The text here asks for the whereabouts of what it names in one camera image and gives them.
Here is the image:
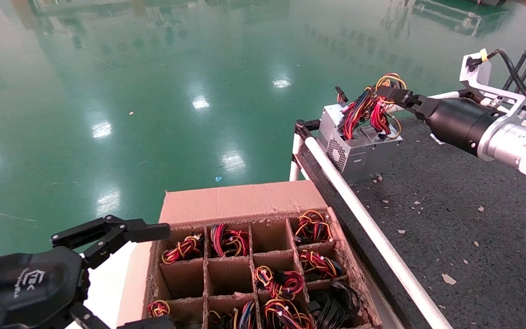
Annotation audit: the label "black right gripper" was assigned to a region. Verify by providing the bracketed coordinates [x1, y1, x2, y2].
[375, 85, 504, 157]

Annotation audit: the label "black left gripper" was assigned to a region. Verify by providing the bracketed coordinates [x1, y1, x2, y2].
[0, 215, 174, 329]

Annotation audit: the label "power supply yellow looped cables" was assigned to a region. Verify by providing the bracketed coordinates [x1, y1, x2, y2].
[359, 73, 404, 180]

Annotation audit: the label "cardboard box with dividers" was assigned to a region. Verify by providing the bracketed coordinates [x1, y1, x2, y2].
[117, 180, 384, 329]

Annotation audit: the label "silver power supply black connector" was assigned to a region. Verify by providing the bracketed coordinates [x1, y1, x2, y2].
[317, 87, 348, 149]

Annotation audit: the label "grey power supply unit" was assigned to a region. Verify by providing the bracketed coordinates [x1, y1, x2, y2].
[327, 87, 375, 184]

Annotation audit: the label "power supply red yellow cables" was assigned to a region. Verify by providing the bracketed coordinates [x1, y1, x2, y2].
[263, 299, 314, 329]
[161, 233, 203, 264]
[294, 210, 333, 244]
[147, 299, 171, 318]
[299, 249, 342, 280]
[255, 266, 305, 301]

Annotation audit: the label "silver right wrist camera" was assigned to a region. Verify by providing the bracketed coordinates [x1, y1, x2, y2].
[459, 48, 526, 123]

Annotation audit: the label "power supply red black cables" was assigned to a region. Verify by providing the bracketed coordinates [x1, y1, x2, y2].
[210, 223, 251, 257]

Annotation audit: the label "power supply blue yellow cables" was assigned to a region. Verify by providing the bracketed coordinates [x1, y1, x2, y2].
[208, 301, 258, 329]

